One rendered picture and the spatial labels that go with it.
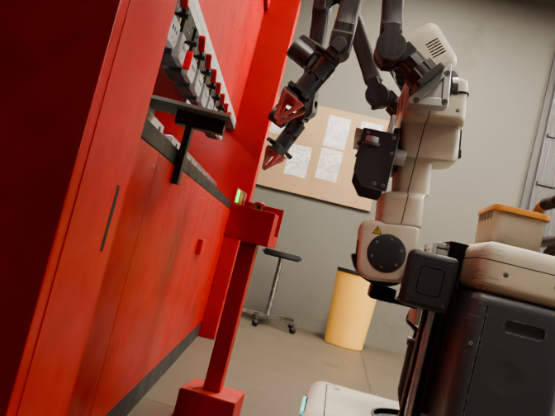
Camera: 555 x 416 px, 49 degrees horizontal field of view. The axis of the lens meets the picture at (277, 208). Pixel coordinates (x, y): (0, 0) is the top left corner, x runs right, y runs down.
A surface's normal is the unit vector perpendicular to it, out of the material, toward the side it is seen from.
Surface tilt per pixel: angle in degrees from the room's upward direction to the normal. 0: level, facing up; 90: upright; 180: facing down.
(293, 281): 90
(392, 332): 90
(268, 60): 90
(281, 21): 90
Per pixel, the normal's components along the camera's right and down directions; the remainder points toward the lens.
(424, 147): -0.10, -0.09
